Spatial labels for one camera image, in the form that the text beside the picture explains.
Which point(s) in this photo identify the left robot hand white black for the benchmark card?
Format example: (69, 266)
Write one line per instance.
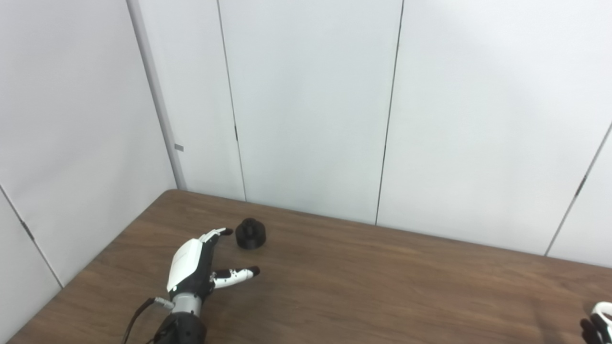
(186, 263)

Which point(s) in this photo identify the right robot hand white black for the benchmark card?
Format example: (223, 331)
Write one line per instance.
(597, 332)

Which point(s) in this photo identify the round black part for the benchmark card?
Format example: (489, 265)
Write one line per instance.
(251, 238)

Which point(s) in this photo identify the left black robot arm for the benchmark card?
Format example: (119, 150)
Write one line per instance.
(184, 330)

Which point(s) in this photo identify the grey wall corner post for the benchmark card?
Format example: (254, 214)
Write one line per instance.
(158, 95)

